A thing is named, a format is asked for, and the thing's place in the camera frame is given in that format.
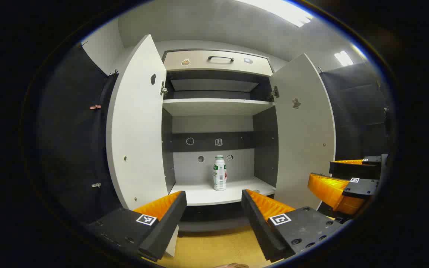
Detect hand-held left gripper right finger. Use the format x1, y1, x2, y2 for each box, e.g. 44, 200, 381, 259
241, 189, 343, 263

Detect white bottle with green label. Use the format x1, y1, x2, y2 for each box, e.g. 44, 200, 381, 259
213, 155, 227, 191

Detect black backdrop cloth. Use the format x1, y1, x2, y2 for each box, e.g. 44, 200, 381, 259
38, 43, 392, 224

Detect grey and white cabinet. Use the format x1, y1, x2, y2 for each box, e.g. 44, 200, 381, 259
161, 48, 280, 233

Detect beige cabinet drawer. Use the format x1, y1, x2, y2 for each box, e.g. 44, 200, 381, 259
162, 50, 274, 77

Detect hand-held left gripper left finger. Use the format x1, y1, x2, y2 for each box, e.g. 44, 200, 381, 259
88, 191, 187, 262

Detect small ceiling light panel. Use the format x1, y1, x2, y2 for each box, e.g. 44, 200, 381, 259
334, 51, 355, 67

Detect large ceiling light panel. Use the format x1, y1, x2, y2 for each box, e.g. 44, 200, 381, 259
237, 0, 314, 27

